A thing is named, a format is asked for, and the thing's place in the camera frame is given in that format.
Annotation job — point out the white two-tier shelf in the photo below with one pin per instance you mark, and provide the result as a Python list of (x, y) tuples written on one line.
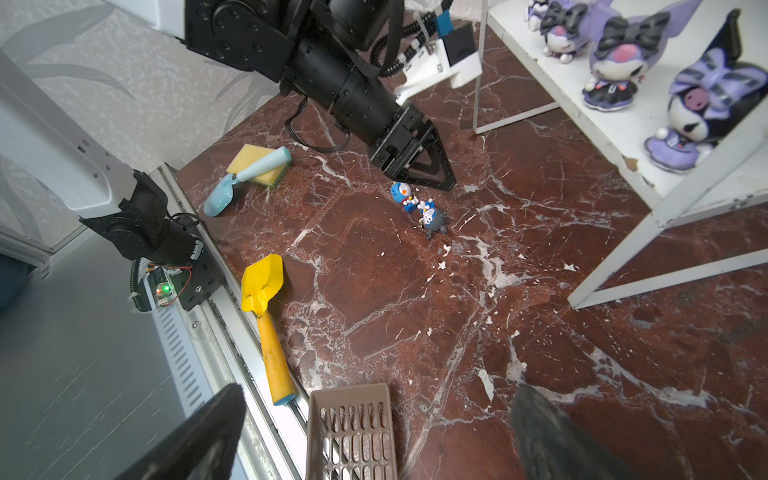
[(735, 178)]

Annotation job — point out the grey suit Doraemon figure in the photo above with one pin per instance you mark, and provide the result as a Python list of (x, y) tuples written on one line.
[(433, 220)]

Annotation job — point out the yellow toy shovel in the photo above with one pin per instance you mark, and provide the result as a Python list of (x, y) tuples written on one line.
[(261, 282)]

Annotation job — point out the blue Doraemon figure pair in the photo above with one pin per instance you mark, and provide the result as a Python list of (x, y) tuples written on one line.
[(403, 194)]

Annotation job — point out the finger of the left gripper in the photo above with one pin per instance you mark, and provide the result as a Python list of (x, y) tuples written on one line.
[(425, 162)]

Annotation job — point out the yellow sponge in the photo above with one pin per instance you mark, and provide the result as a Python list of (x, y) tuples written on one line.
[(271, 163)]

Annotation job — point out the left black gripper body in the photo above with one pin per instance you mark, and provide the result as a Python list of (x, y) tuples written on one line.
[(333, 52)]

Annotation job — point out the brown slotted toy spatula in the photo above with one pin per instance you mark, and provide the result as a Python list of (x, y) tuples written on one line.
[(350, 434)]

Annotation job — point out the purple caped Kuromi figure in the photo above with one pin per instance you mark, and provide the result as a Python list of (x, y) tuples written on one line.
[(625, 48)]

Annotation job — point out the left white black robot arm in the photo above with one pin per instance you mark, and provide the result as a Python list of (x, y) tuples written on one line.
[(121, 204)]

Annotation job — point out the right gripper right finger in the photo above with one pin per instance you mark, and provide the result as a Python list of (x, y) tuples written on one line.
[(550, 446)]

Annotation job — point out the dark purple small figure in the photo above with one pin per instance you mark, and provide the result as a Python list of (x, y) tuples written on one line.
[(566, 27)]

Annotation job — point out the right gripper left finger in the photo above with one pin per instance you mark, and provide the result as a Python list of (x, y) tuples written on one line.
[(203, 447)]

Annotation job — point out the small circuit board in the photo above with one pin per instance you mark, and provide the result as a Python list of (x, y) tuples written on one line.
[(164, 285)]

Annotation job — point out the black purple Kuromi figure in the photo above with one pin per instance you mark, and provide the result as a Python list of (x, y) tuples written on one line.
[(535, 12)]

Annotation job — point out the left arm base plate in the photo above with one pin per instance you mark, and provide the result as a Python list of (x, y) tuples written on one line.
[(207, 276)]

